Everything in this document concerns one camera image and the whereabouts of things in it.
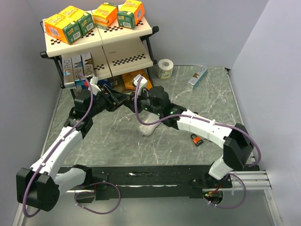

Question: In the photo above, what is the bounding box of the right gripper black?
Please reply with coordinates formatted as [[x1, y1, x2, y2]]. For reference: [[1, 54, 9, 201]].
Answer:
[[124, 88, 162, 116]]

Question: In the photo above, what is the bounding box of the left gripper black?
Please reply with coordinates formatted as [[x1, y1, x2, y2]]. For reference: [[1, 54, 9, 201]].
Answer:
[[87, 84, 130, 118]]

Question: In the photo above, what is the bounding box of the orange black padlock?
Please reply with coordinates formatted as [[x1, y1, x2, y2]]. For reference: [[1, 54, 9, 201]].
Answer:
[[190, 134, 204, 146]]

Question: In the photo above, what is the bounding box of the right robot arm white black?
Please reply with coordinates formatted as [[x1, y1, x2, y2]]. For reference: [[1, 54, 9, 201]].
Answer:
[[124, 86, 258, 188]]

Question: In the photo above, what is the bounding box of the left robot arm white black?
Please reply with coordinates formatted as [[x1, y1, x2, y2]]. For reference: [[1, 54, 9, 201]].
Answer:
[[16, 84, 130, 217]]

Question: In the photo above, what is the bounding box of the brown chip bag middle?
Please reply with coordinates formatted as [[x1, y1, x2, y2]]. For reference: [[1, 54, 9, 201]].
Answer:
[[109, 75, 126, 93]]

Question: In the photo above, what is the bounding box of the silver glitter sponge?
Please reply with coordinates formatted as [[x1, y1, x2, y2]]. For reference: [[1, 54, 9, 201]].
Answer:
[[138, 113, 161, 136]]

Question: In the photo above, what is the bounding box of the yellow honey dijon chip bag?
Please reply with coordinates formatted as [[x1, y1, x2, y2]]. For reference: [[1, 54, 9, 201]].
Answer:
[[121, 69, 153, 90]]

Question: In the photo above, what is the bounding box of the dark RO box right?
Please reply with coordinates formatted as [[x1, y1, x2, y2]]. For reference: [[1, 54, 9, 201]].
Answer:
[[81, 52, 95, 79]]

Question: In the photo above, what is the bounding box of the white two-tier shelf rack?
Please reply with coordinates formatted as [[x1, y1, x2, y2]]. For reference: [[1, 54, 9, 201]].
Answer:
[[40, 17, 159, 80]]

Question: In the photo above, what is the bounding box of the silver RO box left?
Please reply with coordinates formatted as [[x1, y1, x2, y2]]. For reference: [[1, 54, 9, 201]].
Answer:
[[62, 58, 76, 89]]

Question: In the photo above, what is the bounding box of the toilet paper roll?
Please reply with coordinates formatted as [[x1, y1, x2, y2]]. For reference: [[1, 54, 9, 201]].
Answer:
[[157, 59, 174, 80]]

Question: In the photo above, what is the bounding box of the blue RO box middle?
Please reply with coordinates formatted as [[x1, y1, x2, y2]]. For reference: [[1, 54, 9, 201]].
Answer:
[[71, 55, 84, 87]]

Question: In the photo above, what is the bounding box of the teal RO box on table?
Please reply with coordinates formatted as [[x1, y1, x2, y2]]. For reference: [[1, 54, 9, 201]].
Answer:
[[188, 66, 208, 89]]

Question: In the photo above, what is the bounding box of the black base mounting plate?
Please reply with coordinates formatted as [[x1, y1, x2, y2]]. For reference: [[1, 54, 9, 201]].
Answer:
[[58, 164, 233, 201]]

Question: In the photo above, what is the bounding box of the orange sponge box open window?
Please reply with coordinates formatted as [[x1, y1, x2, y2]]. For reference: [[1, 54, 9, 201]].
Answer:
[[92, 2, 118, 29]]

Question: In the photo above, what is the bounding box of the yellow green sponge box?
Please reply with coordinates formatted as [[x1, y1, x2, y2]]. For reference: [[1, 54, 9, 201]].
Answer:
[[59, 6, 95, 36]]

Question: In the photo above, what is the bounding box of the orange green sponge box right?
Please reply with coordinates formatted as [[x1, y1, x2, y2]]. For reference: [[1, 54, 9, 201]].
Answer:
[[117, 0, 145, 30]]

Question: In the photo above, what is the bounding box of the orange sponge box front left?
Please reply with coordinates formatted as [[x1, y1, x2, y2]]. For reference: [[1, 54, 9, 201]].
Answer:
[[44, 14, 83, 45]]

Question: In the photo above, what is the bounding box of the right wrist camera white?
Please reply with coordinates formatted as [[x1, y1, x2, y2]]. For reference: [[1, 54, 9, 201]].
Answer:
[[132, 74, 148, 95]]

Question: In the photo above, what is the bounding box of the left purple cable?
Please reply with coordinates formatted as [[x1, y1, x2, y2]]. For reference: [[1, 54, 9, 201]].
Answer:
[[22, 73, 95, 218]]

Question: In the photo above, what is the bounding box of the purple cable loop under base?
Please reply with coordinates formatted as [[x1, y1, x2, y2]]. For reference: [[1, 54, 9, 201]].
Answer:
[[74, 181, 122, 215]]

